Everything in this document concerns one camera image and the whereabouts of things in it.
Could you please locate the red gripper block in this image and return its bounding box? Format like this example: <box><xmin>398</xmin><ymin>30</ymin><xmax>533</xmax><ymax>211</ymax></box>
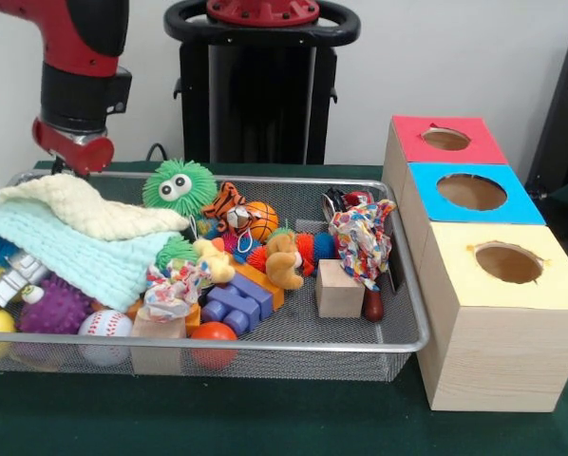
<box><xmin>32</xmin><ymin>117</ymin><xmax>116</xmax><ymax>178</ymax></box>

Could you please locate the cream knitted cloth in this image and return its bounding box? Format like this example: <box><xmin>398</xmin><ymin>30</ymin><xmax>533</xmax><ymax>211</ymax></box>
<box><xmin>0</xmin><ymin>173</ymin><xmax>190</xmax><ymax>240</ymax></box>

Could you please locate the mint knitted cloth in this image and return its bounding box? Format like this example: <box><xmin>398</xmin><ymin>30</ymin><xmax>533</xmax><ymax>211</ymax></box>
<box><xmin>0</xmin><ymin>195</ymin><xmax>171</xmax><ymax>313</ymax></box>

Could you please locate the tiger striped toy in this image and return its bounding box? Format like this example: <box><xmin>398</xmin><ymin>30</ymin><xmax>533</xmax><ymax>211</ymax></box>
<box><xmin>206</xmin><ymin>182</ymin><xmax>249</xmax><ymax>231</ymax></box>

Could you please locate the yellow duck plush toy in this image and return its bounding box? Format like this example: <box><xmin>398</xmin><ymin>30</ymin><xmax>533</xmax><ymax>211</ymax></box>
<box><xmin>195</xmin><ymin>237</ymin><xmax>236</xmax><ymax>286</ymax></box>

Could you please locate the purple plastic building block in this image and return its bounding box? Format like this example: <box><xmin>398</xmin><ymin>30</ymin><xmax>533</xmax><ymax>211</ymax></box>
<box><xmin>201</xmin><ymin>274</ymin><xmax>274</xmax><ymax>337</ymax></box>

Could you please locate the red maraca rattle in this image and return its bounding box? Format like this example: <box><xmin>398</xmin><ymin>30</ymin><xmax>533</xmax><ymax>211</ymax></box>
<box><xmin>190</xmin><ymin>322</ymin><xmax>238</xmax><ymax>371</ymax></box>

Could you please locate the brown plush toy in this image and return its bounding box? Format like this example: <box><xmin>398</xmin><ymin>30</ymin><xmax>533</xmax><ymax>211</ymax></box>
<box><xmin>265</xmin><ymin>231</ymin><xmax>306</xmax><ymax>291</ymax></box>

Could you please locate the plain wooden cube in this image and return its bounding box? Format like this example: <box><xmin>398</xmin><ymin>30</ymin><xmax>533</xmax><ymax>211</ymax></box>
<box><xmin>315</xmin><ymin>259</ymin><xmax>366</xmax><ymax>319</ymax></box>

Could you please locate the clear shallow mesh bin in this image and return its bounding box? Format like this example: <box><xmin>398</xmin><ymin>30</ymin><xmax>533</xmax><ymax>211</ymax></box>
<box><xmin>0</xmin><ymin>169</ymin><xmax>431</xmax><ymax>384</ymax></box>

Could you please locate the wooden box with three holes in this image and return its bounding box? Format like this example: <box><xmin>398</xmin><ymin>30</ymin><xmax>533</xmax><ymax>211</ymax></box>
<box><xmin>382</xmin><ymin>115</ymin><xmax>568</xmax><ymax>413</ymax></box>

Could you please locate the purple monster toy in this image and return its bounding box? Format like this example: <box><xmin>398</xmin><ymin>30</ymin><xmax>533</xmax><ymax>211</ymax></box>
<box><xmin>18</xmin><ymin>275</ymin><xmax>93</xmax><ymax>335</ymax></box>

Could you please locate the white baseball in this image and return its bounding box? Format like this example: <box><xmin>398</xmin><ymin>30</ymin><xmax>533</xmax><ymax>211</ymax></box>
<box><xmin>78</xmin><ymin>310</ymin><xmax>134</xmax><ymax>368</ymax></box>

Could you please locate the floral patterned fabric knot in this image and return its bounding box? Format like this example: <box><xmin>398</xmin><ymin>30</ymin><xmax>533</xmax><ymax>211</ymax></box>
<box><xmin>143</xmin><ymin>259</ymin><xmax>212</xmax><ymax>320</ymax></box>

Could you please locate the small orange basketball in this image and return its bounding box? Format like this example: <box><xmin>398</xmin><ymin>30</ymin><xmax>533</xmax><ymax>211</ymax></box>
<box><xmin>244</xmin><ymin>201</ymin><xmax>279</xmax><ymax>243</ymax></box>

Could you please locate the dark green tablecloth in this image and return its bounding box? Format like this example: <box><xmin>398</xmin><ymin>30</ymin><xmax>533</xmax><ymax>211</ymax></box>
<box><xmin>0</xmin><ymin>160</ymin><xmax>568</xmax><ymax>456</ymax></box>

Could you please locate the dark red sausage toy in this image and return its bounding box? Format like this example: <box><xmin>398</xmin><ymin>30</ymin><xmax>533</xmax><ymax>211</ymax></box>
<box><xmin>364</xmin><ymin>285</ymin><xmax>385</xmax><ymax>322</ymax></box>

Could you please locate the black panel stand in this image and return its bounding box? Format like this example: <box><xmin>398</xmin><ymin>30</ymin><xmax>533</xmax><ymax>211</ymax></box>
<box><xmin>524</xmin><ymin>31</ymin><xmax>568</xmax><ymax>224</ymax></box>

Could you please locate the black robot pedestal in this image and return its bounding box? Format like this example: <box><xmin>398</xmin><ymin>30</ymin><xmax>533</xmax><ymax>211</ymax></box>
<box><xmin>164</xmin><ymin>0</ymin><xmax>361</xmax><ymax>164</ymax></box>

